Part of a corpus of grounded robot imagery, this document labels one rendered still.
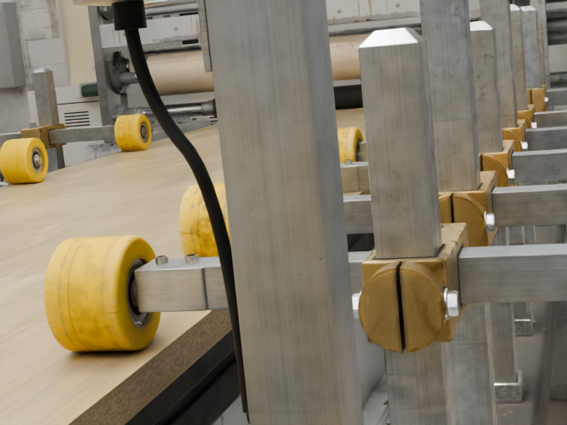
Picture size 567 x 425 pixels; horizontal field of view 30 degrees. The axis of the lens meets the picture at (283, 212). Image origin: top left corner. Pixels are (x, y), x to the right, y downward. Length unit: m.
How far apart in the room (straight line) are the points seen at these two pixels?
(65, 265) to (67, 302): 0.03
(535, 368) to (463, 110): 0.49
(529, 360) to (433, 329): 0.71
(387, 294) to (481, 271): 0.08
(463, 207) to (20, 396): 0.37
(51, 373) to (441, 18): 0.40
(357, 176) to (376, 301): 0.58
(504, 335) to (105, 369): 0.55
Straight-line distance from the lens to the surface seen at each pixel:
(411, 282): 0.60
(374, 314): 0.61
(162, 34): 3.14
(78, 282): 0.72
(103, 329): 0.72
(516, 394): 1.17
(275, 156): 0.37
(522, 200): 0.91
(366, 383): 1.45
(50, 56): 10.54
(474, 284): 0.67
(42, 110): 2.49
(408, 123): 0.61
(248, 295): 0.38
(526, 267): 0.66
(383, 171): 0.62
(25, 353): 0.79
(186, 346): 0.79
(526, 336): 1.40
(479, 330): 0.89
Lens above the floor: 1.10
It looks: 9 degrees down
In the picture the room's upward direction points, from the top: 6 degrees counter-clockwise
